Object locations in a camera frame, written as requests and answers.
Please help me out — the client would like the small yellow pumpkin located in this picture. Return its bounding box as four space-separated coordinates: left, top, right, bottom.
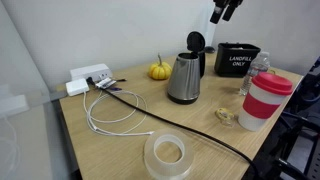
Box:
148 53 173 81

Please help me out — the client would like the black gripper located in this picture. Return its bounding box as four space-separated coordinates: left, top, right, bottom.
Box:
209 0 244 25

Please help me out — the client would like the black kettle lid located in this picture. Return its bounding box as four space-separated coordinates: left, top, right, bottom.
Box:
186 30 206 53

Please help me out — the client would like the large clear tape roll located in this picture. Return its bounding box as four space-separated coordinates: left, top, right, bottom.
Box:
143 128 195 180

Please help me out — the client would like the red and white travel cup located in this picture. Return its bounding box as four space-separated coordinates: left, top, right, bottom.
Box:
237 71 294 132

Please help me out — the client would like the black metal frame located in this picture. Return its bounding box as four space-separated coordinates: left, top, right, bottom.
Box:
243 55 320 180

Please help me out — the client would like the small yellow tape roll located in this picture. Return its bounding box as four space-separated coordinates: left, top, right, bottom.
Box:
214 107 236 127

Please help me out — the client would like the thick black power cable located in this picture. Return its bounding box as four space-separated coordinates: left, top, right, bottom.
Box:
85 76 259 178

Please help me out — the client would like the clear plastic water bottle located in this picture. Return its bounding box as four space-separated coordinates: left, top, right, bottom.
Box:
238 51 271 97

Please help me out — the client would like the white power strip box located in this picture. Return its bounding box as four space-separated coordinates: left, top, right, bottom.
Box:
69 63 114 83

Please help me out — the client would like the white coiled charging cable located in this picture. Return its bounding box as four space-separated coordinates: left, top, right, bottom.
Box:
82 89 155 137

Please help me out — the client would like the white square charger adapter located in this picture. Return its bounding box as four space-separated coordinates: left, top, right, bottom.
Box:
65 78 90 97

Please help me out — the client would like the silver white small packet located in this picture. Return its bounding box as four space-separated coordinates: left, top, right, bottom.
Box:
95 77 118 90

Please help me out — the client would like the black landfill only bin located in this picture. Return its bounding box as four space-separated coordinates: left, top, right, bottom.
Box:
213 41 262 79

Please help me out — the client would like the small black round object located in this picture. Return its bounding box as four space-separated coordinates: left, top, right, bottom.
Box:
203 45 216 55

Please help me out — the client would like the stainless steel electric kettle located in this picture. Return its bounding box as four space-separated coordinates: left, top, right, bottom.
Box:
166 49 207 105

